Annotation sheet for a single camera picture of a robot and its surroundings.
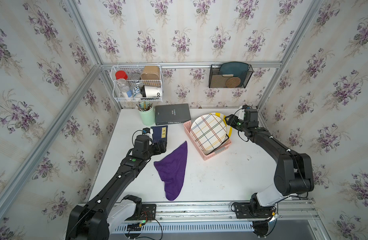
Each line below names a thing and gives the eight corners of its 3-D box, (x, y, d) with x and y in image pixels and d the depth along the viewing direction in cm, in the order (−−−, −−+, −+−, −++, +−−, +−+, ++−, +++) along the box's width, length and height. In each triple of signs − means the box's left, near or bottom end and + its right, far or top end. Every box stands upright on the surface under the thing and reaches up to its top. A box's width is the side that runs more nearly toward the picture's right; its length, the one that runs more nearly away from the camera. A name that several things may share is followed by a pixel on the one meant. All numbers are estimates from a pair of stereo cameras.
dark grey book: (155, 125, 109) (155, 123, 107) (155, 108, 121) (155, 105, 119) (191, 121, 112) (192, 119, 110) (188, 105, 124) (188, 102, 121)
